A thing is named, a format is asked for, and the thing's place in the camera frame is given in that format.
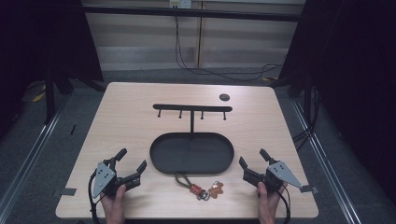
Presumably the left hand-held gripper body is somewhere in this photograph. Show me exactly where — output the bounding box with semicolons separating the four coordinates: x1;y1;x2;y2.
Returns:
92;158;127;200

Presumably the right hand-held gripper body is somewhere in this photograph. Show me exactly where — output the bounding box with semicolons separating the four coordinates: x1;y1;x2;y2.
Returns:
261;158;304;193

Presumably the black key rack with tray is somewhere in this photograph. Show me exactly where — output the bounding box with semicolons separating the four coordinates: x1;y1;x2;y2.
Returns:
148;103;235;175

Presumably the keychain with brown bear tag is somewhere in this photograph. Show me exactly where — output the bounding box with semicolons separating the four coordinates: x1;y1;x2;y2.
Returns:
174;173;225;202

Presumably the person's left hand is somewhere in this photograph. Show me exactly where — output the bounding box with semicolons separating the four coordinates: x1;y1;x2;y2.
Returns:
100;184;127;224

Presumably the person's right hand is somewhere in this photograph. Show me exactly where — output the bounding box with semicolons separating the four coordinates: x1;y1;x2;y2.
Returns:
256;181;288;224

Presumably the grey tape strip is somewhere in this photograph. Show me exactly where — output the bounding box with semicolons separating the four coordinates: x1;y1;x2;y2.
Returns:
59;187;78;197
300;184;319;195

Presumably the black metal stand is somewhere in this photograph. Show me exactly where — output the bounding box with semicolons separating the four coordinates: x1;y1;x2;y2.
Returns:
44;66;107;125
270;70;316;125

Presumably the yellow floor tape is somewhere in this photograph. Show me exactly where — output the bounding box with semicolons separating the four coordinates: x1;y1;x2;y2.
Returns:
31;83;48;104

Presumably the black curtain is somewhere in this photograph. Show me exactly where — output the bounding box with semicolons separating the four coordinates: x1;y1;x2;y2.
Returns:
277;0;396;200
0;0;105;138

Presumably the black horizontal bar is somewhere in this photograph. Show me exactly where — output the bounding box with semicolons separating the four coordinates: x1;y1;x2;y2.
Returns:
81;4;302;22

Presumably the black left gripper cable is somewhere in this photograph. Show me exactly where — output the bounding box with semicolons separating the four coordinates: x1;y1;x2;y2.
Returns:
87;170;103;224

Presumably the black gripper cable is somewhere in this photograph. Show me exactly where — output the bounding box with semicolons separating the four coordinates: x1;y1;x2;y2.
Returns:
87;170;103;224
276;185;292;224

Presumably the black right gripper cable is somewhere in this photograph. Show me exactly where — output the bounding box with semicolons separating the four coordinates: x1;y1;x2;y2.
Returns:
276;185;292;224

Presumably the metal floor rail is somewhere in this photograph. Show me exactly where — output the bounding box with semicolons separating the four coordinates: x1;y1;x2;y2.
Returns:
0;92;71;217
290;98;363;224

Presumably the black cable bundle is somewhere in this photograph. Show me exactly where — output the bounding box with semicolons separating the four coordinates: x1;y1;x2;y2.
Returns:
292;87;322;151

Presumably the black cable along wall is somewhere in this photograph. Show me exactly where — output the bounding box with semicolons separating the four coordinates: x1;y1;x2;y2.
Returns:
174;15;284;83

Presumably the beige wall post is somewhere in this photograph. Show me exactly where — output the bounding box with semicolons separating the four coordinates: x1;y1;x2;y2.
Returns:
195;1;205;69

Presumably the white wall socket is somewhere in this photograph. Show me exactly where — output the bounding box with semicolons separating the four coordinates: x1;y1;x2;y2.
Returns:
168;0;192;9

